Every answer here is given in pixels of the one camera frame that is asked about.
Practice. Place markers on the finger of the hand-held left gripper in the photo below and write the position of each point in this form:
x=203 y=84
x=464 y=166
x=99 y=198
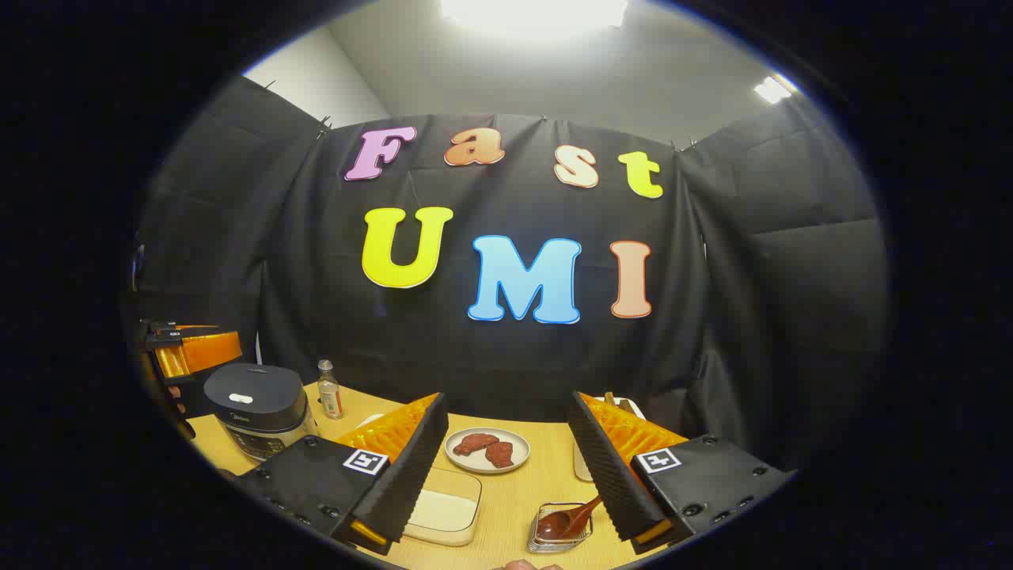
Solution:
x=206 y=352

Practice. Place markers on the reddish brown meat piece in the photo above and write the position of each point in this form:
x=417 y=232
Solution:
x=473 y=443
x=500 y=455

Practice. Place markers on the brown wooden spoon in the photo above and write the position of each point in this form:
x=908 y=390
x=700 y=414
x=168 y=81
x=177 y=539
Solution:
x=558 y=524

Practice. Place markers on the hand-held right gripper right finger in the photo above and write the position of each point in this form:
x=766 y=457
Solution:
x=605 y=467

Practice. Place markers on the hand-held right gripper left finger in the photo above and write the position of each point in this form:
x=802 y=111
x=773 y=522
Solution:
x=411 y=467

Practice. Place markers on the large ceiling light panel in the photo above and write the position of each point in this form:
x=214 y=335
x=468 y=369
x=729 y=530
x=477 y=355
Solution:
x=534 y=14

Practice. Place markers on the clear rice container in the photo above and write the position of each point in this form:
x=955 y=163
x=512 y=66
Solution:
x=443 y=514

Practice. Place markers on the round white plate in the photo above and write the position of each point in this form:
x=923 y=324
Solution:
x=518 y=447

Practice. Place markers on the black backdrop cloth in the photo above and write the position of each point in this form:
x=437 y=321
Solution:
x=554 y=364

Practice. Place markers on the small ceiling light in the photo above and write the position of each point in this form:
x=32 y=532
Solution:
x=772 y=89

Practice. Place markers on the small clear bottle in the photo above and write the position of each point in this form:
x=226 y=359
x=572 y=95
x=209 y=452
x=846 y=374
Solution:
x=329 y=396

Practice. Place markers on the black and silver rice cooker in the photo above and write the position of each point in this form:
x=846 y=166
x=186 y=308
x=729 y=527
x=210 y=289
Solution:
x=253 y=396

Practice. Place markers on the black cloth clip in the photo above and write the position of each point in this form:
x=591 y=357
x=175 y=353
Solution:
x=323 y=127

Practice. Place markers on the white toaster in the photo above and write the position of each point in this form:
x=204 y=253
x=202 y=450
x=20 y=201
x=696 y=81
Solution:
x=583 y=467

